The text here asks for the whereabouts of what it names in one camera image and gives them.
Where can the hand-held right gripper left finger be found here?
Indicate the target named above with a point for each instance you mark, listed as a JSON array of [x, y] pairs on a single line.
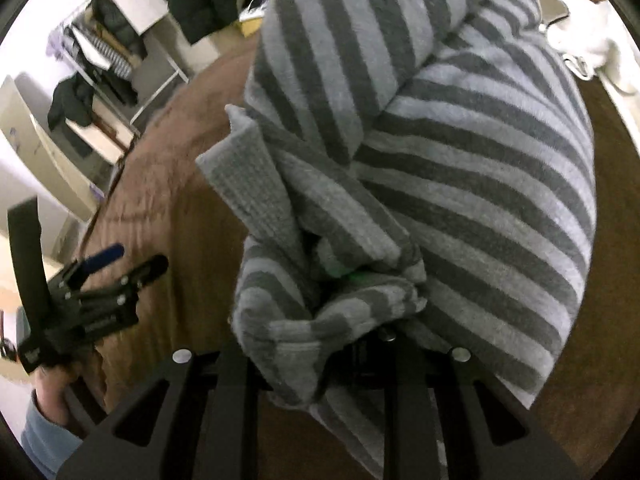
[[240, 385]]

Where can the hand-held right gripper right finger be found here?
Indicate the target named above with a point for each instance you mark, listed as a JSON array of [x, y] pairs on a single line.
[[400, 375]]

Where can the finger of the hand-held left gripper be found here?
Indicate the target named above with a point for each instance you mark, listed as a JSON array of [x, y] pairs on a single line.
[[102, 256], [145, 270]]

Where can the grey striped garment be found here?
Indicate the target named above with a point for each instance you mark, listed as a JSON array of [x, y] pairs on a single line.
[[450, 160]]

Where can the person's left forearm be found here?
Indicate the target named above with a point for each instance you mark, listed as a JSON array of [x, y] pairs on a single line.
[[45, 445]]

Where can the white clothes rack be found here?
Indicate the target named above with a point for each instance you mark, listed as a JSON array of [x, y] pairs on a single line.
[[165, 67]]

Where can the person's left hand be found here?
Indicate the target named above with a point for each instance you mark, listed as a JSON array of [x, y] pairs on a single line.
[[57, 390]]

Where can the brown blanket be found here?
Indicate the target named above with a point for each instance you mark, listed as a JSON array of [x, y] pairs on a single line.
[[165, 185]]

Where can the beige cabinet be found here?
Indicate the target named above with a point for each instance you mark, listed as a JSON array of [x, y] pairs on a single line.
[[50, 160]]

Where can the black garment on rack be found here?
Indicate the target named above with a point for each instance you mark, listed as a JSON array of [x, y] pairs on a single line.
[[70, 105]]

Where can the black white striped cloth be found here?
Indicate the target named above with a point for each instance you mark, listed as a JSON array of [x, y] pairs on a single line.
[[110, 55]]

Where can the black hanging garment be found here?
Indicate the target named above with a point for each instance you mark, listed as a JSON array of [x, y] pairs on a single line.
[[115, 25]]

